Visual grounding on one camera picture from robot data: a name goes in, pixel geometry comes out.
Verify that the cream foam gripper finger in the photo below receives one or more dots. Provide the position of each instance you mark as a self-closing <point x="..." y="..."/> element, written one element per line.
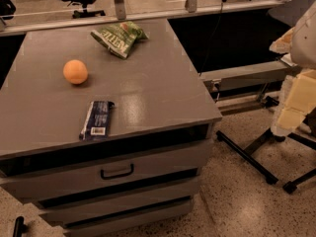
<point x="297" y="99"/>

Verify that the green jalapeno chip bag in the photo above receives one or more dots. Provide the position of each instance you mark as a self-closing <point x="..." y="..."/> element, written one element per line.
<point x="119" y="38"/>

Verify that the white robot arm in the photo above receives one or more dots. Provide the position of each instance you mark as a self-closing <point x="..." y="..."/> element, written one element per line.
<point x="300" y="41"/>

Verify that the grey drawer cabinet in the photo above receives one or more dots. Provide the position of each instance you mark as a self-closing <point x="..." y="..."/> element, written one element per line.
<point x="99" y="143"/>

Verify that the dark blue snack bar wrapper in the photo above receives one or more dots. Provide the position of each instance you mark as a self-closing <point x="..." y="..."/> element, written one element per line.
<point x="97" y="120"/>

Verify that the orange fruit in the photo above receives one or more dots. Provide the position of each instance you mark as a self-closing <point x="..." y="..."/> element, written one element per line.
<point x="75" y="72"/>

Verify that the black drawer handle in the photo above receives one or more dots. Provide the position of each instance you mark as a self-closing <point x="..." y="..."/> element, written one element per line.
<point x="107" y="175"/>

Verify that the grey metal railing frame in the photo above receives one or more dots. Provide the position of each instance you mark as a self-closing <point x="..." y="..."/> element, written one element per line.
<point x="33" y="15"/>

